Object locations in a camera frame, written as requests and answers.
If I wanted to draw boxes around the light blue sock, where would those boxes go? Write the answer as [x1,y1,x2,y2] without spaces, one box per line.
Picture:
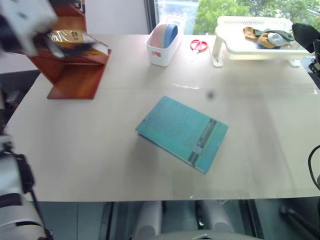
[267,32,285,47]

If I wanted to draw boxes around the mustard yellow sock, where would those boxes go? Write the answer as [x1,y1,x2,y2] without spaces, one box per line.
[257,33,279,49]

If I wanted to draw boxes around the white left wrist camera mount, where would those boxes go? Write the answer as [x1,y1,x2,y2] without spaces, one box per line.
[0,0,59,57]

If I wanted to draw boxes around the teal book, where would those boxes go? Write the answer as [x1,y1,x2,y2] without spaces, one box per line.
[135,95,230,175]

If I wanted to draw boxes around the red handled scissors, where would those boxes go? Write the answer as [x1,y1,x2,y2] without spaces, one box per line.
[190,39,209,62]

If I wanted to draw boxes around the white plastic drying rack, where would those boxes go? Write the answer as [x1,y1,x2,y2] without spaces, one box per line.
[212,15,313,68]

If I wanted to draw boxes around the yellow book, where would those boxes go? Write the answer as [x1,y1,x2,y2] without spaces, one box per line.
[47,29,111,58]

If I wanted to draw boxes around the pink plastic bowl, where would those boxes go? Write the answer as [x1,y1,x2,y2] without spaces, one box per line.
[148,23,171,48]

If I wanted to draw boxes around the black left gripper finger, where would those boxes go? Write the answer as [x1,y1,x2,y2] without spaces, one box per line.
[65,41,99,51]
[59,49,90,59]

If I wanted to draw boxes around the wooden bookshelf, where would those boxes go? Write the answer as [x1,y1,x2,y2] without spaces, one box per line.
[26,0,112,101]

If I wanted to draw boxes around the blue plastic bowl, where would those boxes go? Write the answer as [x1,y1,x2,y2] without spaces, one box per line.
[163,23,179,49]

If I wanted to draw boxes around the dark green sock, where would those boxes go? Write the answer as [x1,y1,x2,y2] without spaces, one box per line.
[253,28,296,43]

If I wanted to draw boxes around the black tripod leg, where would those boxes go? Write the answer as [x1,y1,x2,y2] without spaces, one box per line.
[279,205,320,239]

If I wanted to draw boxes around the brown sock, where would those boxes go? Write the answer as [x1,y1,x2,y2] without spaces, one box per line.
[243,26,259,42]

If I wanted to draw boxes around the grey robot torso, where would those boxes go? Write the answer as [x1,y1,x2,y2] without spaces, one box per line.
[149,230,266,240]

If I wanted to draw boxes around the grey rounded robot leg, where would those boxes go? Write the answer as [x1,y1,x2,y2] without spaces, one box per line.
[199,199,235,235]
[135,200,164,240]

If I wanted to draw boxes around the white plastic storage bin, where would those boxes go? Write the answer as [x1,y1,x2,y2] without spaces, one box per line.
[145,15,186,68]

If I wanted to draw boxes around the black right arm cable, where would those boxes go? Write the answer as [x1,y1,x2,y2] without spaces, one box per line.
[307,144,320,191]

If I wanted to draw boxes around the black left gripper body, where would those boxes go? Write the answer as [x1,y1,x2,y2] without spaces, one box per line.
[32,31,66,60]

